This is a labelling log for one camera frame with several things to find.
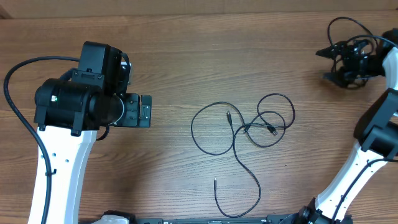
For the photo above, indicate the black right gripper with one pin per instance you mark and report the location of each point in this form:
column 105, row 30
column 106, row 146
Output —
column 344, row 77

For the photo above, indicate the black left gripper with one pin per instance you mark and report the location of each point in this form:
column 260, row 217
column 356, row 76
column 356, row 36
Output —
column 132, row 118

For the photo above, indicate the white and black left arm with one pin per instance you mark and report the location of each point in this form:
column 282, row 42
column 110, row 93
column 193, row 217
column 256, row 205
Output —
column 69, row 112

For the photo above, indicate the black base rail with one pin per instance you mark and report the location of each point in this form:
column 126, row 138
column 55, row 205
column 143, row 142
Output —
column 120, row 217

